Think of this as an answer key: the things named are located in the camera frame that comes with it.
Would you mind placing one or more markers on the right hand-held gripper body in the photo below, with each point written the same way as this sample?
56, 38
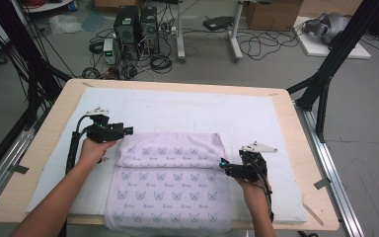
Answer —
253, 168

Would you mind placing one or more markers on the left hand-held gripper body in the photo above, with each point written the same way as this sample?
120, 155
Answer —
102, 133

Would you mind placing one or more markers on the lilac blanket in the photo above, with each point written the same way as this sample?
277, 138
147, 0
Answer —
164, 184

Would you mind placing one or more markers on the person's left hand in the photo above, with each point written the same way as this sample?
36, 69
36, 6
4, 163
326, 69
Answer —
90, 153

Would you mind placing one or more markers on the person's right hand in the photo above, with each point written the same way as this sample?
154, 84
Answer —
255, 192

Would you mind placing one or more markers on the white foam mat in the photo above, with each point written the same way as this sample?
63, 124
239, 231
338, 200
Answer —
250, 103

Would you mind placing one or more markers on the grey tape piece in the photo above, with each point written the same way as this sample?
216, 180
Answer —
20, 169
322, 183

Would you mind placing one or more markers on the thin wooden strip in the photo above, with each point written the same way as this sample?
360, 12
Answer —
313, 214

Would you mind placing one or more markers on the white power supply unit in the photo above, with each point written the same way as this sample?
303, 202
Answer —
108, 49

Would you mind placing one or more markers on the large black computer tower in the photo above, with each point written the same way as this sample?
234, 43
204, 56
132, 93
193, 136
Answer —
126, 29

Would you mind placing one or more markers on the slim black computer tower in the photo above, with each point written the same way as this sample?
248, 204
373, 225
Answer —
149, 29

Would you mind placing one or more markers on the white desk leg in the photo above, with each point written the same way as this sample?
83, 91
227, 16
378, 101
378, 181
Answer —
235, 33
181, 33

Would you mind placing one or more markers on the clear plastic bag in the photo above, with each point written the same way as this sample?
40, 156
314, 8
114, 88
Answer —
64, 23

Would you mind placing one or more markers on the white floor board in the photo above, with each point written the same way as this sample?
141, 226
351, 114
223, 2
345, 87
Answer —
312, 49

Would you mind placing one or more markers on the black flat device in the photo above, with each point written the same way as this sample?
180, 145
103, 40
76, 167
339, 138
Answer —
218, 23

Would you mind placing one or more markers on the cardboard box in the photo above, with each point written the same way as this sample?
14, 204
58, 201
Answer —
273, 15

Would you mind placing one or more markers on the grey rounded device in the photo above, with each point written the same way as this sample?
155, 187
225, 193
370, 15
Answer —
332, 26

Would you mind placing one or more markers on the aluminium rail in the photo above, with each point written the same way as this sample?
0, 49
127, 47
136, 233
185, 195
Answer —
329, 171
3, 164

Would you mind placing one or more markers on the black frame post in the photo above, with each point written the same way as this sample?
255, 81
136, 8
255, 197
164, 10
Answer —
342, 49

